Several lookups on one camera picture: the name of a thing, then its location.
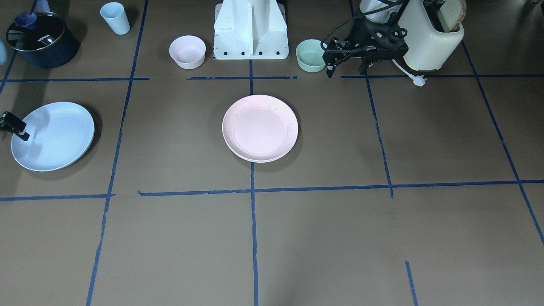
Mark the cream toaster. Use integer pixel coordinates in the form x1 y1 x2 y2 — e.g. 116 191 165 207
399 0 464 72

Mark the green bowl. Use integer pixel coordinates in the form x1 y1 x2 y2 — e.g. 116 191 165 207
295 39 325 72

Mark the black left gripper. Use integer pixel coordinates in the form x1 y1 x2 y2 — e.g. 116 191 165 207
321 19 408 78

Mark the pink plate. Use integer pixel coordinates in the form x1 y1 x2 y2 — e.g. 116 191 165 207
222 95 299 150

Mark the light blue cup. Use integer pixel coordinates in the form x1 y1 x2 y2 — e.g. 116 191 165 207
100 2 130 35

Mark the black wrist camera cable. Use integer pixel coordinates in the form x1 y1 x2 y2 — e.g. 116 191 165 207
321 0 408 54

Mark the bread slice in toaster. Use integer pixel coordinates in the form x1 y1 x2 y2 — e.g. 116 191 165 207
439 0 467 32

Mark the white toaster power cord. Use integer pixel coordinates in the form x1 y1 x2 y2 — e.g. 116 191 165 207
391 59 427 87

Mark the cream plate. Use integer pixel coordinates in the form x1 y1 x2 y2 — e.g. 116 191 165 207
227 144 295 163

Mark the pink bowl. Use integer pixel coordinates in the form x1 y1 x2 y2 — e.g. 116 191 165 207
169 35 207 70

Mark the dark blue pot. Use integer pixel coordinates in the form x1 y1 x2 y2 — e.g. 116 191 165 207
6 0 80 68

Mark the blue plate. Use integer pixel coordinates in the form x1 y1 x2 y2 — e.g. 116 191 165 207
11 101 95 172

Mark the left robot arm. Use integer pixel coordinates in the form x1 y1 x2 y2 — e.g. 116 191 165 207
320 0 408 78

